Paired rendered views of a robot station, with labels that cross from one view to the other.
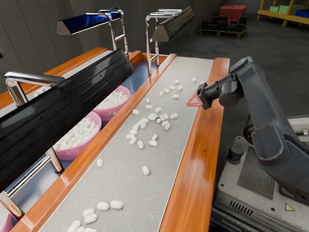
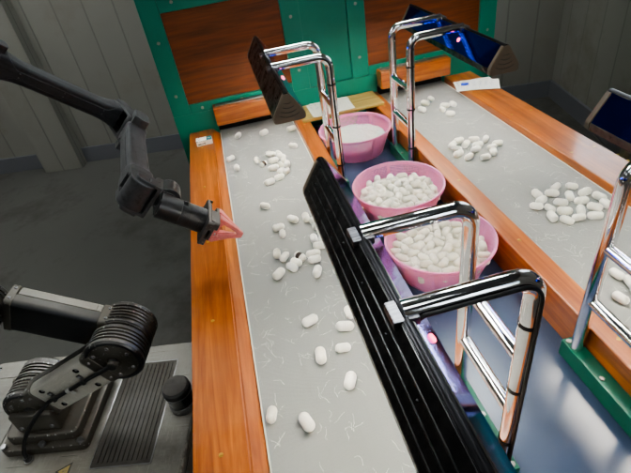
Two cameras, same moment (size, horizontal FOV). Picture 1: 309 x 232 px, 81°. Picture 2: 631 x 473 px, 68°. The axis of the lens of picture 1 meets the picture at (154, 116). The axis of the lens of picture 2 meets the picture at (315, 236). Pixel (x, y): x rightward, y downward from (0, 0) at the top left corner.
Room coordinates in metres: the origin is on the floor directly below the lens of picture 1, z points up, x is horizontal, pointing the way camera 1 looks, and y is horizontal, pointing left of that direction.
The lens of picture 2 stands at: (1.50, -0.42, 1.48)
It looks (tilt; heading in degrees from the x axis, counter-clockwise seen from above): 36 degrees down; 151
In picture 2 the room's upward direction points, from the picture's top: 10 degrees counter-clockwise
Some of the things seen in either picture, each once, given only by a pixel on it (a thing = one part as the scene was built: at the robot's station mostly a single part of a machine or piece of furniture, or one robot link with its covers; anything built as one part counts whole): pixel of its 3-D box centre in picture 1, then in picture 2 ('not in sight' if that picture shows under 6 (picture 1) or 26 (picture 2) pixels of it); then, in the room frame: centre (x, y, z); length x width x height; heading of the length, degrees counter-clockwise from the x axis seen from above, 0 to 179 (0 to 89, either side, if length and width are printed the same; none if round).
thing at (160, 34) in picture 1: (177, 20); (378, 285); (1.15, -0.15, 1.08); 0.62 x 0.08 x 0.07; 158
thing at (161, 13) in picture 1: (164, 50); (438, 360); (1.19, -0.08, 0.90); 0.20 x 0.19 x 0.45; 158
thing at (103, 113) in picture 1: (107, 102); (438, 251); (0.87, 0.26, 0.72); 0.27 x 0.27 x 0.10
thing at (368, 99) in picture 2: not in sight; (339, 106); (0.00, 0.61, 0.77); 0.33 x 0.15 x 0.01; 68
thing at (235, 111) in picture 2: not in sight; (252, 107); (-0.18, 0.32, 0.83); 0.30 x 0.06 x 0.07; 68
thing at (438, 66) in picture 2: not in sight; (413, 71); (0.08, 0.95, 0.83); 0.30 x 0.06 x 0.07; 68
